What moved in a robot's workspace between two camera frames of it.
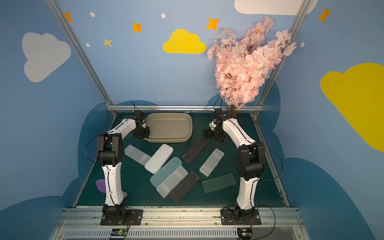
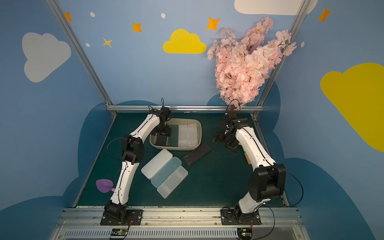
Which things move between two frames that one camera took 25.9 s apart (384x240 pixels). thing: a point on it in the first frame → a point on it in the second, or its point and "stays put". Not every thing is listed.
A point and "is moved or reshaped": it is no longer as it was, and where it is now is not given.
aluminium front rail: (180, 223) stays put
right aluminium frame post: (303, 6) stays put
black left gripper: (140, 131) → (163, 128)
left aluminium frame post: (67, 26) stays put
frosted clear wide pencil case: (173, 179) stays put
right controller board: (244, 233) stays put
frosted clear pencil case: (212, 162) → (192, 135)
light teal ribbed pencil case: (165, 171) stays put
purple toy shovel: (101, 184) stays put
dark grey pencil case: (184, 186) → (161, 139)
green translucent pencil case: (215, 183) → (173, 138)
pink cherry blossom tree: (243, 67) stays put
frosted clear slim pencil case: (137, 154) is moved or reshaped
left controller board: (118, 232) stays put
